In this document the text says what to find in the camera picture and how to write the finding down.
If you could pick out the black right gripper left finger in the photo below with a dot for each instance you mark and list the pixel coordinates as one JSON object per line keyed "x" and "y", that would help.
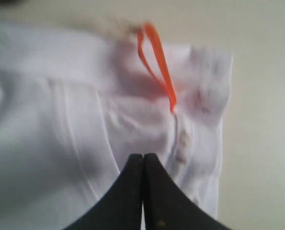
{"x": 121, "y": 207}

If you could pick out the white shirt with red lettering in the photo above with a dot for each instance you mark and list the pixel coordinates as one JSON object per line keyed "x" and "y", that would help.
{"x": 74, "y": 105}

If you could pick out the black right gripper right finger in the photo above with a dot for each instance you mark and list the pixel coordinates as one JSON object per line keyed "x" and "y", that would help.
{"x": 166, "y": 207}

